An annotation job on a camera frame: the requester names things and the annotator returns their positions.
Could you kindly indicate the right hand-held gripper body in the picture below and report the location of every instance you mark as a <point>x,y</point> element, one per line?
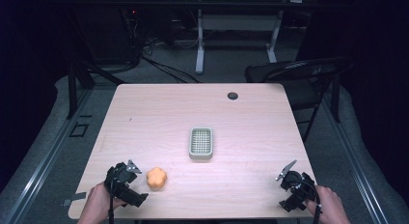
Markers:
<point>297,191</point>

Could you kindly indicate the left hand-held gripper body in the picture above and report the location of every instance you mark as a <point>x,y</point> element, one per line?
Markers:
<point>127,188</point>

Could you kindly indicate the orange flower-shaped soap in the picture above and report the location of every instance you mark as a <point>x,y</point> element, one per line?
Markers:
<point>156,178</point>

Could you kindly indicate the grey soap dish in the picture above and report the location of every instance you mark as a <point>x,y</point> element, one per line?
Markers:
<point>201,143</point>

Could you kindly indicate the person's left hand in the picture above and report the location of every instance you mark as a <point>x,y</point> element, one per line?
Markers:
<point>98,200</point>

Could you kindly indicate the person's right hand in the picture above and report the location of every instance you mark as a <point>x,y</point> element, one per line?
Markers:
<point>328,204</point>

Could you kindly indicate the grey tape strip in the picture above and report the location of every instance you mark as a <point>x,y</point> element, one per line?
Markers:
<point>74,198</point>

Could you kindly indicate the black floor tape square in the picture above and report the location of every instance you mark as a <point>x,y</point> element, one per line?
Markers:
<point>79,130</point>

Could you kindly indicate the black chair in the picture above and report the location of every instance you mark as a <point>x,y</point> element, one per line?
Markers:
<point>299,89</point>

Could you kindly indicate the black metal stand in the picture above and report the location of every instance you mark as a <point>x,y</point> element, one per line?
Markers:
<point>73,89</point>

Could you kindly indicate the white-legged desk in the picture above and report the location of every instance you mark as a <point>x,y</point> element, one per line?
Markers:
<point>238,22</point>

